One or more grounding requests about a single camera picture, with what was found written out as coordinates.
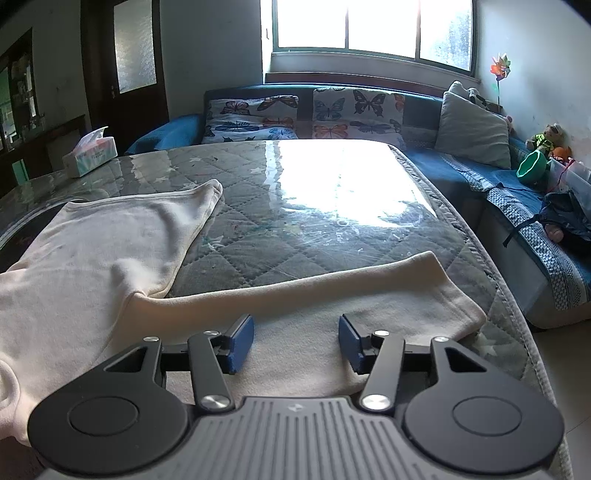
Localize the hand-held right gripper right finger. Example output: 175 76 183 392
338 314 490 411

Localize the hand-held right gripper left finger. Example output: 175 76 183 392
104 314 256 414

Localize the cream long-sleeve garment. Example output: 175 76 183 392
0 179 488 448

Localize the grey quilted star table cover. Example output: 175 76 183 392
0 140 573 480

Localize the teal sofa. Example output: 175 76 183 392
124 83 591 329

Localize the butterfly print cushion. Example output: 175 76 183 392
312 88 406 145
202 95 299 142

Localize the white tissue box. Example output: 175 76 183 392
62 126 116 178

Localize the grey pillow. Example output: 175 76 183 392
434 80 513 169

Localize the black round induction cooktop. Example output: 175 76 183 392
0 226 35 274

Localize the dark wooden glass-panel door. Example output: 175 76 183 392
81 0 169 148

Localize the green plastic bowl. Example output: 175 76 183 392
516 150 550 188

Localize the dark blue backpack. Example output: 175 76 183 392
503 189 591 247

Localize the clear plastic storage box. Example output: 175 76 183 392
547 157 591 197

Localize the black white patterned cushion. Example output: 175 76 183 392
466 88 502 114

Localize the teddy bear toy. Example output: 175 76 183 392
526 124 564 153

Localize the dark wooden display cabinet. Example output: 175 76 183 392
0 28 88 183

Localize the colourful pinwheel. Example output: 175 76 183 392
490 53 513 107

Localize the window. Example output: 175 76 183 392
261 0 476 75

